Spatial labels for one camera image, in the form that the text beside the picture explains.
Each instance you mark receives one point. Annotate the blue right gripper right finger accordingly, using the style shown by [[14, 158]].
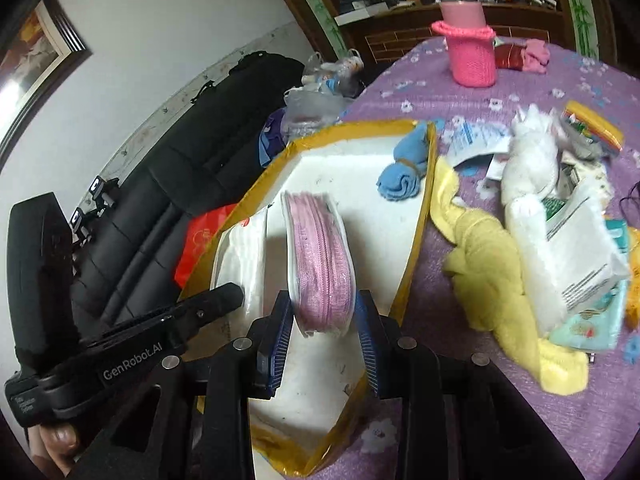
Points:
[[371, 336]]

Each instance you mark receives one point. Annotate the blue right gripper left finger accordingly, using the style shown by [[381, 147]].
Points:
[[273, 347]]

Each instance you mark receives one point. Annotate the pink zipper pouch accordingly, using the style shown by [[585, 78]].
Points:
[[321, 275]]

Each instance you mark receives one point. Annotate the blue printed tissue packet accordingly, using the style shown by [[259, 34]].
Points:
[[476, 139]]

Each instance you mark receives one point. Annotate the white plush toy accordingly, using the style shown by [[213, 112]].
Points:
[[532, 167]]

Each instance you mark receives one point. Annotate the white tissue pack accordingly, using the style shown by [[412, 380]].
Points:
[[527, 223]]

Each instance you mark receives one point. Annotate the person's left hand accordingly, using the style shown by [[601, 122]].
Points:
[[53, 449]]

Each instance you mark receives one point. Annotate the white bag with gold rim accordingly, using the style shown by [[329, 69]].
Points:
[[324, 383]]

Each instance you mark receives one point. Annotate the red plastic bag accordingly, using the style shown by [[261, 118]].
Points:
[[200, 232]]

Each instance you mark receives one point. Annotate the blue rolled cloth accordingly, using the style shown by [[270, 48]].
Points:
[[402, 178]]

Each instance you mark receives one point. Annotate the blue purple cloth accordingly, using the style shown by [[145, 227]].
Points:
[[270, 140]]

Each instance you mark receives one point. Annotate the teal wet wipes pack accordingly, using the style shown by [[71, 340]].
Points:
[[595, 319]]

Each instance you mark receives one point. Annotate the clear plastic bags pile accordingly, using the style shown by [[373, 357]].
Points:
[[326, 90]]

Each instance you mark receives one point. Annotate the purple floral tablecloth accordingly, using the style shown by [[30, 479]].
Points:
[[598, 427]]

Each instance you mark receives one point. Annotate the yellow pencil pouch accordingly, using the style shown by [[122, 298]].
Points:
[[592, 130]]

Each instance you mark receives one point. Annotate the pink bottle with knit sleeve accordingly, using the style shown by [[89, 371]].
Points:
[[470, 43]]

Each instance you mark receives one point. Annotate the wooden cabinet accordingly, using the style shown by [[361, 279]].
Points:
[[384, 30]]

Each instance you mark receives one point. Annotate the framed wall picture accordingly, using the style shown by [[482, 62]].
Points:
[[44, 52]]

